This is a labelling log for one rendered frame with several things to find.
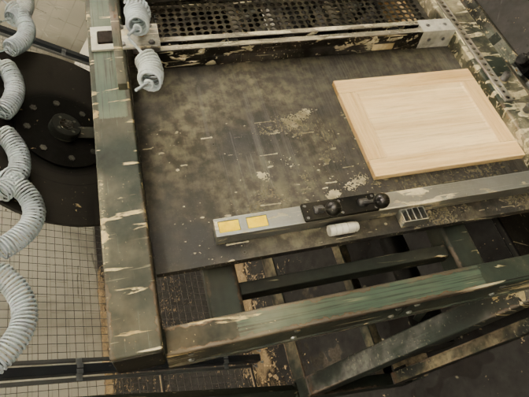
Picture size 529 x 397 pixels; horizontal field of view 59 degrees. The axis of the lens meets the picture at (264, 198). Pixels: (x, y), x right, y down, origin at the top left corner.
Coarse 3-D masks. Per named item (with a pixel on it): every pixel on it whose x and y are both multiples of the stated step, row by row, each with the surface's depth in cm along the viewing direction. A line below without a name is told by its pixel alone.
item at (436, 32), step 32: (128, 0) 124; (96, 32) 133; (256, 32) 146; (288, 32) 148; (320, 32) 151; (352, 32) 154; (384, 32) 154; (416, 32) 156; (448, 32) 159; (192, 64) 144
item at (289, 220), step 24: (408, 192) 123; (432, 192) 124; (456, 192) 124; (480, 192) 125; (504, 192) 128; (528, 192) 132; (240, 216) 113; (288, 216) 115; (360, 216) 118; (384, 216) 122; (216, 240) 111; (240, 240) 114
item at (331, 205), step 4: (332, 200) 105; (328, 204) 104; (332, 204) 104; (336, 204) 104; (340, 204) 104; (316, 208) 114; (320, 208) 112; (324, 208) 109; (328, 208) 104; (332, 208) 103; (336, 208) 103; (340, 208) 104; (316, 212) 114; (320, 212) 115; (328, 212) 104; (332, 212) 104; (336, 212) 104; (340, 212) 105; (332, 216) 105
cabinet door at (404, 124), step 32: (352, 96) 143; (384, 96) 145; (416, 96) 147; (448, 96) 148; (480, 96) 150; (352, 128) 137; (384, 128) 138; (416, 128) 139; (448, 128) 140; (480, 128) 142; (384, 160) 131; (416, 160) 132; (448, 160) 133; (480, 160) 135
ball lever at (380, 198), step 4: (380, 192) 108; (376, 196) 107; (380, 196) 106; (384, 196) 106; (388, 196) 107; (360, 200) 117; (364, 200) 117; (368, 200) 114; (372, 200) 111; (376, 200) 107; (380, 200) 106; (384, 200) 106; (388, 200) 106; (360, 204) 117; (364, 204) 117; (368, 204) 118; (376, 204) 107; (380, 204) 106; (384, 204) 106; (388, 204) 107; (380, 208) 107
